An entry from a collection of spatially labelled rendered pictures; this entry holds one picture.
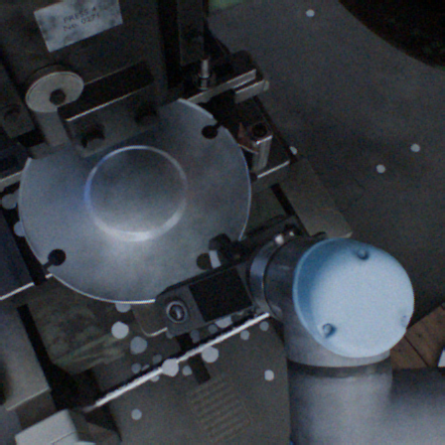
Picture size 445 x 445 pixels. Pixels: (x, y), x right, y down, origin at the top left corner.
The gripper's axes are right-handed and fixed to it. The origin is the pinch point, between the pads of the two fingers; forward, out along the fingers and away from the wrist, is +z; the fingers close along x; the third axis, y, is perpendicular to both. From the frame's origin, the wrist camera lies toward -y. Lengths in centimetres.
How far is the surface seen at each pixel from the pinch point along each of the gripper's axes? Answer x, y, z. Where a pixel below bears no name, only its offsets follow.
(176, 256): 3.1, -3.4, 2.8
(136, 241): 6.8, -6.7, 4.5
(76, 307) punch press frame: 1.4, -17.4, 17.2
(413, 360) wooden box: -38, 30, 31
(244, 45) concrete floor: 34, 54, 103
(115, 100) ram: 21.4, -3.1, -9.9
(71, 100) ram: 23.2, -6.9, -9.2
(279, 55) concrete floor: 27, 61, 100
